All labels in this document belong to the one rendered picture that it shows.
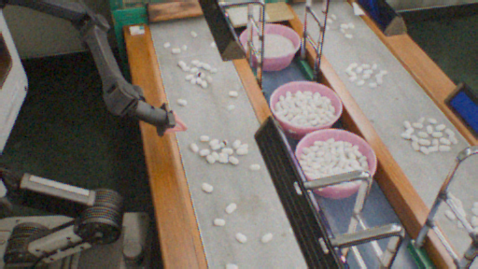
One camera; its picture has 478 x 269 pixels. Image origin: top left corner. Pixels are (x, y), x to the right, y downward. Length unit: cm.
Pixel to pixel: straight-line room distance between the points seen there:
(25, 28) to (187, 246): 225
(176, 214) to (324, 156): 54
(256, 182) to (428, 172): 57
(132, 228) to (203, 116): 48
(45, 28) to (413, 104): 230
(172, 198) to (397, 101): 95
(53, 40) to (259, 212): 222
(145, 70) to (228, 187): 68
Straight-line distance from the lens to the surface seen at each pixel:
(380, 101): 191
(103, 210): 146
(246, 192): 151
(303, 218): 103
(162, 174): 155
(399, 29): 171
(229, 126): 172
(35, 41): 337
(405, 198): 155
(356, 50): 216
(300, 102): 183
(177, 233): 140
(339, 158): 166
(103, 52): 158
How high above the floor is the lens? 192
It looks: 44 degrees down
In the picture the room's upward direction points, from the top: straight up
